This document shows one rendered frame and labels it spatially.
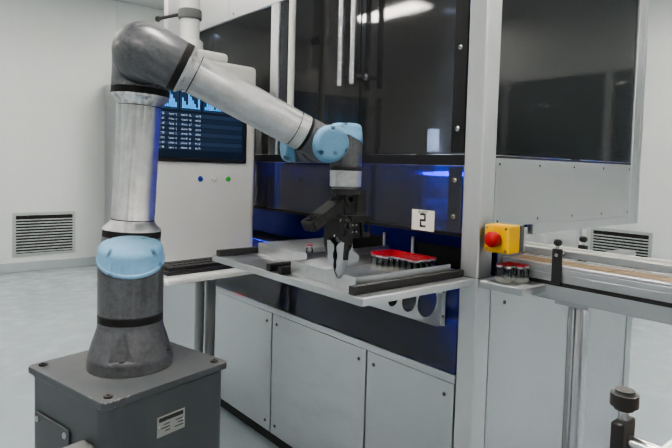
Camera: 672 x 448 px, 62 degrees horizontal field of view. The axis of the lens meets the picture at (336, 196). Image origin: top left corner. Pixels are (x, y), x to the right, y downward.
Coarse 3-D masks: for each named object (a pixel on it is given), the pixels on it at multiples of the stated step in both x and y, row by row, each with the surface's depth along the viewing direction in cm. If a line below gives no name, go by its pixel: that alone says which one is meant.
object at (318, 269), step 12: (300, 264) 145; (312, 264) 152; (324, 264) 155; (360, 264) 164; (300, 276) 145; (312, 276) 141; (324, 276) 137; (348, 276) 130; (360, 276) 130; (372, 276) 132; (384, 276) 134; (396, 276) 137; (408, 276) 140; (348, 288) 130
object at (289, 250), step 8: (288, 240) 188; (296, 240) 191; (304, 240) 193; (312, 240) 195; (320, 240) 197; (264, 248) 179; (272, 248) 175; (280, 248) 172; (288, 248) 189; (296, 248) 191; (304, 248) 193; (320, 248) 195; (360, 248) 175; (368, 248) 177; (376, 248) 180; (384, 248) 182; (272, 256) 175; (280, 256) 172; (288, 256) 168; (296, 256) 165; (304, 256) 162; (312, 256) 163; (320, 256) 165
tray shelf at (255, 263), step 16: (224, 256) 174; (240, 256) 175; (256, 256) 175; (256, 272) 156; (272, 272) 150; (304, 288) 139; (320, 288) 134; (336, 288) 132; (400, 288) 134; (416, 288) 135; (432, 288) 138; (448, 288) 142; (368, 304) 124
